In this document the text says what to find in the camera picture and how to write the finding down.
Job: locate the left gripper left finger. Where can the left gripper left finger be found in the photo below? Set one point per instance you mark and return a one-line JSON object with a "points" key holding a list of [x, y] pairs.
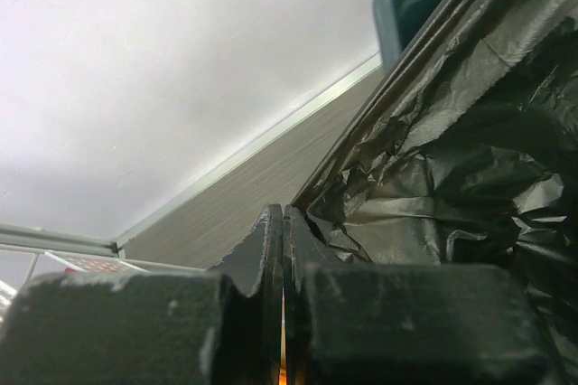
{"points": [[221, 325]]}

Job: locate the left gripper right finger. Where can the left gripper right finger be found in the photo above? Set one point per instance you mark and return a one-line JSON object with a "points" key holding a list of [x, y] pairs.
{"points": [[403, 324]]}

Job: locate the black trash bag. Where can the black trash bag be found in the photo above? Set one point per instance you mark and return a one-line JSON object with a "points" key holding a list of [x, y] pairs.
{"points": [[466, 154]]}

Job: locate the white wire shelf rack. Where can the white wire shelf rack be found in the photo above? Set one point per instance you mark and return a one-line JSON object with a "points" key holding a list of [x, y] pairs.
{"points": [[21, 264]]}

